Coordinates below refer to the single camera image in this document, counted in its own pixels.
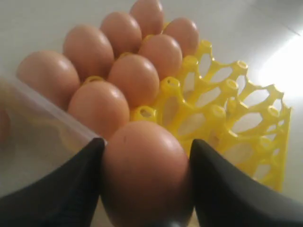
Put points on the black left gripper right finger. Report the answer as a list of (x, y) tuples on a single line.
[(224, 196)]

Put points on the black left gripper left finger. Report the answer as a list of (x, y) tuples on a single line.
[(67, 197)]

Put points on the clear plastic container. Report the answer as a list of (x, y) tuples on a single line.
[(42, 136)]

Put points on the yellow plastic egg tray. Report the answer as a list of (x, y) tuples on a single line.
[(216, 102)]

